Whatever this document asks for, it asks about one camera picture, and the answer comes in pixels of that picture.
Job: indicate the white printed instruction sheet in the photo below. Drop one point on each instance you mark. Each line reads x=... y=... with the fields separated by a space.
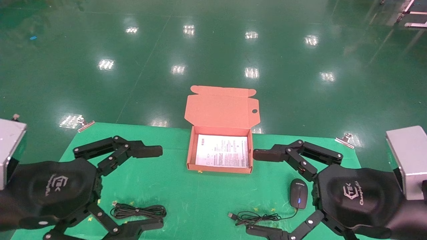
x=222 y=150

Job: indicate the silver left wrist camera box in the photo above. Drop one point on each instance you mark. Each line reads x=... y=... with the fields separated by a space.
x=10 y=146

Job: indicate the metal binder clip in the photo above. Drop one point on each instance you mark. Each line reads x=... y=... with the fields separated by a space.
x=345 y=140
x=85 y=125

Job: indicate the orange cardboard box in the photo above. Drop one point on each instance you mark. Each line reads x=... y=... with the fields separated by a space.
x=218 y=110

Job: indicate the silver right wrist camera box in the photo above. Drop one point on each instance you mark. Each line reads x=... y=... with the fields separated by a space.
x=412 y=160

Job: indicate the white metal frame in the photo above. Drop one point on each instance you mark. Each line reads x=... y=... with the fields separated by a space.
x=413 y=13

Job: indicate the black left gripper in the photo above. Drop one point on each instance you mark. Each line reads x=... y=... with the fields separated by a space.
x=50 y=190

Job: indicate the green table mat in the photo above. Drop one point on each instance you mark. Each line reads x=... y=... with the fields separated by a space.
x=173 y=190

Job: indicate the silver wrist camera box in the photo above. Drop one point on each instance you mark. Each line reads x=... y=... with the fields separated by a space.
x=412 y=160
x=10 y=146

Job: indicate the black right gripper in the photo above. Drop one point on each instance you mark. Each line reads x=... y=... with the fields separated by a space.
x=357 y=196

